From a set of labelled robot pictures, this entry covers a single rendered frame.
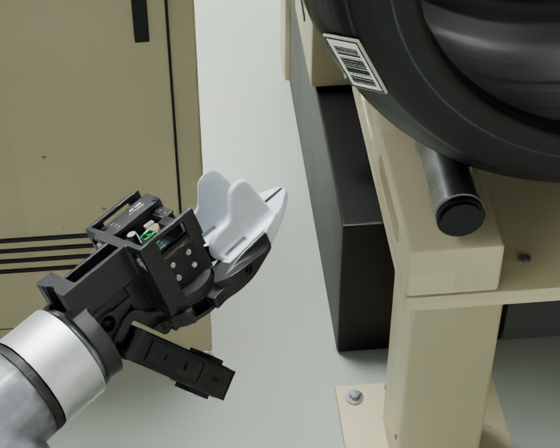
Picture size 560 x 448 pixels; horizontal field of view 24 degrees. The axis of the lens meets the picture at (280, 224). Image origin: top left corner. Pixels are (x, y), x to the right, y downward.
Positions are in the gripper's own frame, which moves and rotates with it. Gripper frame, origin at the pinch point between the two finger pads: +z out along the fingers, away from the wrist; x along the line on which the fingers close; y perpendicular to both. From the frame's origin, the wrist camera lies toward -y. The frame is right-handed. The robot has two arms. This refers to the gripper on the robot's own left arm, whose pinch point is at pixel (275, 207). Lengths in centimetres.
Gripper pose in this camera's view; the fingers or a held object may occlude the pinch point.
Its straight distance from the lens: 102.6
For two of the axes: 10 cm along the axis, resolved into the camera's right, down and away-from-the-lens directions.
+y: -3.3, -7.8, -5.2
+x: -6.5, -2.1, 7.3
